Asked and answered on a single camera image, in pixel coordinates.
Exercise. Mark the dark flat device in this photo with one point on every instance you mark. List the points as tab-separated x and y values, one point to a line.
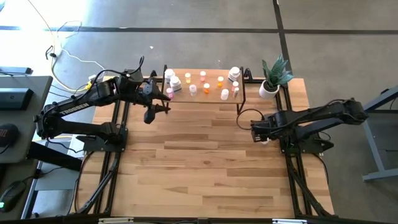
15	70

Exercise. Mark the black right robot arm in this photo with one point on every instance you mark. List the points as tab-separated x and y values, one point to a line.
326	113

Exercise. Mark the black round case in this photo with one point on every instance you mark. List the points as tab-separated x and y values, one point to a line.
7	135

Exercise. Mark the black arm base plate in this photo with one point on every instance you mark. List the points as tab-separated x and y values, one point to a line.
93	144
323	146

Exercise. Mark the black floor tape line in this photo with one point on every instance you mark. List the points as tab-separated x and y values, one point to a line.
186	30
278	18

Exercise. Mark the grey desk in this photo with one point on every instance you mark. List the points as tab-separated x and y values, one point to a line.
31	93

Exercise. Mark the black computer mouse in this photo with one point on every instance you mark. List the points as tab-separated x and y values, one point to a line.
12	194

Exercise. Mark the black desk crossbar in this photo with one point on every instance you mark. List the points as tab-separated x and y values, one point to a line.
53	157

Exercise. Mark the white yellow power plug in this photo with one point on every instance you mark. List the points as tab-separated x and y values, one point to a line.
92	81

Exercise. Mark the large white medicine bottle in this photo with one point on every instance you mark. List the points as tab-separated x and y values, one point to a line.
168	73
175	83
234	74

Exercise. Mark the black rectangular device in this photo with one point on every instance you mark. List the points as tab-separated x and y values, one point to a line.
15	99

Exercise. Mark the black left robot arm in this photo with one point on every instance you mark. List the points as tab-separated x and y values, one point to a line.
74	109

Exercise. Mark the grey metal table frame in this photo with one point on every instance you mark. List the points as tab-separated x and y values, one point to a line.
370	138

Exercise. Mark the snake plant in white pot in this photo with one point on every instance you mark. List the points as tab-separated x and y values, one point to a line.
266	93

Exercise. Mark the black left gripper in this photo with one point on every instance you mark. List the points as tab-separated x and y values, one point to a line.
149	116

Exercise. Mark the wooden shelf black metal frame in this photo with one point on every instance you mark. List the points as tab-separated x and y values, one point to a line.
214	99

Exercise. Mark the silver frame bracket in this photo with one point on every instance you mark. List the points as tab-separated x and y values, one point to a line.
289	221
115	220

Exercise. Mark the white flat box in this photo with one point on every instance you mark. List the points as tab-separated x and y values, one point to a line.
74	149

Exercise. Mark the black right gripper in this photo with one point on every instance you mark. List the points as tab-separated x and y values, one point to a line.
258	132

